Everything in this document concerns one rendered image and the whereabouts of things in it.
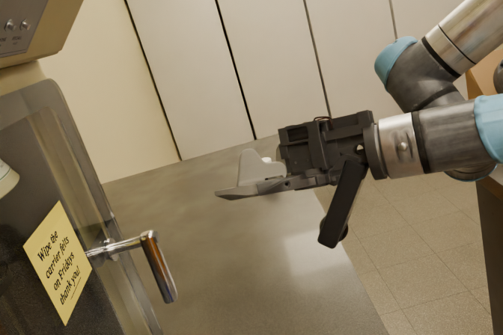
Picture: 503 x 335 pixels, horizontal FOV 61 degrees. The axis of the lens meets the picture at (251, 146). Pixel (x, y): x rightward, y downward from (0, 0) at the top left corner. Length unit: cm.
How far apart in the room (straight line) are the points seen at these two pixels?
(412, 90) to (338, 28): 277
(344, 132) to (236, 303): 38
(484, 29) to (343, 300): 44
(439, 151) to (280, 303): 38
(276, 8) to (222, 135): 104
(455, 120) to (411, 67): 15
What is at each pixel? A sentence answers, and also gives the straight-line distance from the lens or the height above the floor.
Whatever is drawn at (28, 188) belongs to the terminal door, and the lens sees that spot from 39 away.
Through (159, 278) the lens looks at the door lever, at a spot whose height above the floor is 115.
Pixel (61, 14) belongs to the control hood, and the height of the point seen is 144.
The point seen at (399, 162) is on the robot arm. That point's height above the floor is 120.
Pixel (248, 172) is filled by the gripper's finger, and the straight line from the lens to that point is 53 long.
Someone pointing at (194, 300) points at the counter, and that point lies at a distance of 83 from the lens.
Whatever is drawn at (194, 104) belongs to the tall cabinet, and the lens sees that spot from 334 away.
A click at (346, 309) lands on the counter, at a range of 71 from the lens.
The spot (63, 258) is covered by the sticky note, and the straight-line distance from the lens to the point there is 41.
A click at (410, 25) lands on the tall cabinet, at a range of 357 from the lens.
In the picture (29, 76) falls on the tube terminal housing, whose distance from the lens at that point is 48.
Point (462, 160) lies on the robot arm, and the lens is 52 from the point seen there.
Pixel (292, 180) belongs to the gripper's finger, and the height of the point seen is 120.
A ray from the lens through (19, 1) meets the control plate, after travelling 35.
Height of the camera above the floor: 140
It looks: 18 degrees down
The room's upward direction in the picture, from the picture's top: 16 degrees counter-clockwise
